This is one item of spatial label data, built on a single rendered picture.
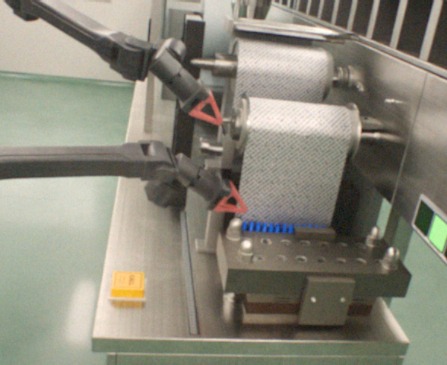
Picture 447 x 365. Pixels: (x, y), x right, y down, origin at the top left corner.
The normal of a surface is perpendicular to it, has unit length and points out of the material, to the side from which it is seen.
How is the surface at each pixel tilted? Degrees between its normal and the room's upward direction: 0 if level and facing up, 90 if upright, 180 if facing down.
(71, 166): 107
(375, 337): 0
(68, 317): 0
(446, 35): 90
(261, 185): 90
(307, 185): 90
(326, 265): 0
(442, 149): 90
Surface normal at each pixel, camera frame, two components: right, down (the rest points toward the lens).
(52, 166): 0.34, 0.65
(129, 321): 0.13, -0.91
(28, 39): 0.12, 0.40
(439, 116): -0.98, -0.07
